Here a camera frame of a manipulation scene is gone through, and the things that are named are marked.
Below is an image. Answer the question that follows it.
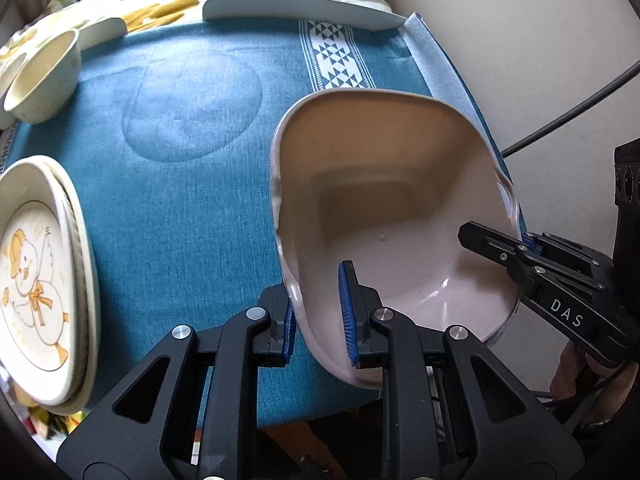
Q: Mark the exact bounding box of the pale blue underlay sheet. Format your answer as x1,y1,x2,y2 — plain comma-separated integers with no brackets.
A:
402,12,507,161

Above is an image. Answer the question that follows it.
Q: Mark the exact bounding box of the black cable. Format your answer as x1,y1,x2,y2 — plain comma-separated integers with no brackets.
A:
501,62,640,156

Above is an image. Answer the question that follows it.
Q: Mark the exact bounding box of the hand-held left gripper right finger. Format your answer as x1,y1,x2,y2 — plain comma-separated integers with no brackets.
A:
337,260,586,480

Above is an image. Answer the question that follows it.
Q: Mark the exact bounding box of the cream round bowl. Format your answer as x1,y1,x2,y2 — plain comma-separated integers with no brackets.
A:
4,30,83,125

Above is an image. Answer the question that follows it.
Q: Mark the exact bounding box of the person's right hand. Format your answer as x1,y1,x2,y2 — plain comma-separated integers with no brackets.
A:
550,345,640,427

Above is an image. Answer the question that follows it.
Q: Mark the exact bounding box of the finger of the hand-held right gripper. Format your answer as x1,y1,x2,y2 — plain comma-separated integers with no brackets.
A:
522,232,615,281
458,221,546,291

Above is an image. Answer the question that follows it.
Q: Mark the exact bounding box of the pink square bowl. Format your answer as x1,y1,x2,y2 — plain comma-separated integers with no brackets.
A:
270,89,526,390

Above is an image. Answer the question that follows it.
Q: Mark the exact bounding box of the teal patterned tablecloth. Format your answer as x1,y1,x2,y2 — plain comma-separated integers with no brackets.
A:
0,17,526,428

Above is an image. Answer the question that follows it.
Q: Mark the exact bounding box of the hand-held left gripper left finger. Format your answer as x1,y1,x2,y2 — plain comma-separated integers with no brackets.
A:
56,284,301,480

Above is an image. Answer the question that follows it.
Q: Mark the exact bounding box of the white duck print plate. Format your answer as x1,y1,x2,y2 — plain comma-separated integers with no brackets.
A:
0,157,78,406

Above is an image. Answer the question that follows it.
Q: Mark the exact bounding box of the white round bowl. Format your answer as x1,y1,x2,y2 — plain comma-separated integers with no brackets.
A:
0,52,28,130

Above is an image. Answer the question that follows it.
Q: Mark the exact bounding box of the plain white plate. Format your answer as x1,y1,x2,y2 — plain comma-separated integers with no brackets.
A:
30,156,102,417

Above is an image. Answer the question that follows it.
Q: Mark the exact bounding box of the green striped pillow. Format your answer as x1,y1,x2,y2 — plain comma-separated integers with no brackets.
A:
30,0,78,18

